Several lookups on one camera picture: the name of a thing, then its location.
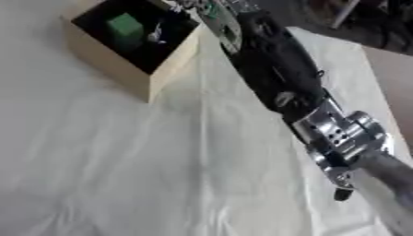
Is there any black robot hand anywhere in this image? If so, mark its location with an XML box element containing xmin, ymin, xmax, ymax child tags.
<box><xmin>330</xmin><ymin>151</ymin><xmax>413</xmax><ymax>236</ymax></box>

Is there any tan cardboard box black inside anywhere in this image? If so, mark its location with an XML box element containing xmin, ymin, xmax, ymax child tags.
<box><xmin>59</xmin><ymin>0</ymin><xmax>206</xmax><ymax>104</ymax></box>

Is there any green cube block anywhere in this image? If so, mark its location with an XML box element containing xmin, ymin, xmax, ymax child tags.
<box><xmin>104</xmin><ymin>12</ymin><xmax>146</xmax><ymax>41</ymax></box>

